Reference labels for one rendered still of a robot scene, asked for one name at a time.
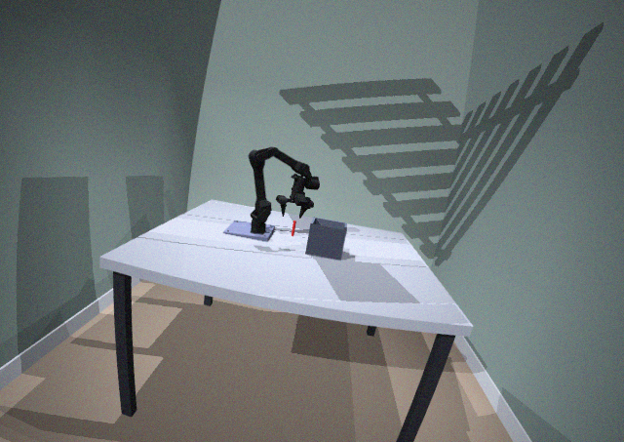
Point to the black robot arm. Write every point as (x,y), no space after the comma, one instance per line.
(263,207)

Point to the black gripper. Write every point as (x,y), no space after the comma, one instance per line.
(282,200)

